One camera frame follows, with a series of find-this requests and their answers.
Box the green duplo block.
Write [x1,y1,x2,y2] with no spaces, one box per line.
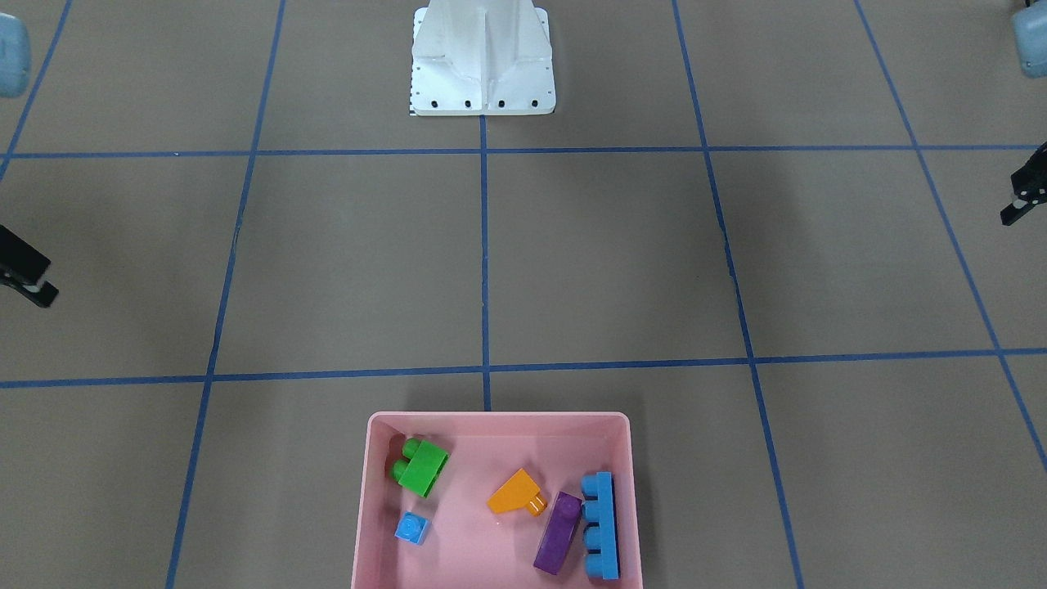
[389,438,450,498]

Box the small blue duplo block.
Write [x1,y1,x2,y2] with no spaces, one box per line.
[395,511,431,546]

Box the orange duplo block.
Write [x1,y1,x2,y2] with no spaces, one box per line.
[487,467,547,517]

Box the long blue duplo block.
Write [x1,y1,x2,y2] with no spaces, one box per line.
[581,472,621,581]

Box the purple duplo block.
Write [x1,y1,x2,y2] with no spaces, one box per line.
[533,492,583,575]

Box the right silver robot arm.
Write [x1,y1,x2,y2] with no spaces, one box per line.
[1,12,59,308]

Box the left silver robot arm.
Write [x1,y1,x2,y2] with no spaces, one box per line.
[1000,1,1046,227]

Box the pink plastic box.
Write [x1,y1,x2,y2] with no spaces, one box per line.
[351,411,645,588]

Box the white camera stand column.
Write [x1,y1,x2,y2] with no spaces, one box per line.
[409,1,557,117]

